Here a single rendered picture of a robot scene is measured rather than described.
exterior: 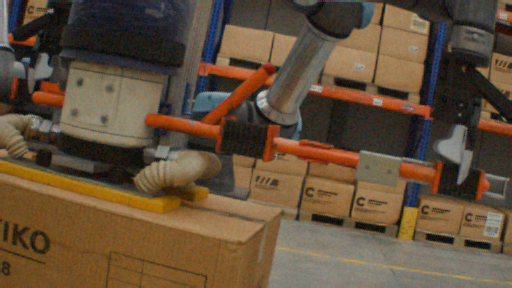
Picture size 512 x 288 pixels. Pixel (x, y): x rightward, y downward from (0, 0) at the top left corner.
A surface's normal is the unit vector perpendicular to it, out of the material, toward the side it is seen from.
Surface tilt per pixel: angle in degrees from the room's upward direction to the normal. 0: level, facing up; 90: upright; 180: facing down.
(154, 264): 90
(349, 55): 86
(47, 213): 90
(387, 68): 91
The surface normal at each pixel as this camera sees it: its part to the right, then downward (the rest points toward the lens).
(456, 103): -0.17, 0.03
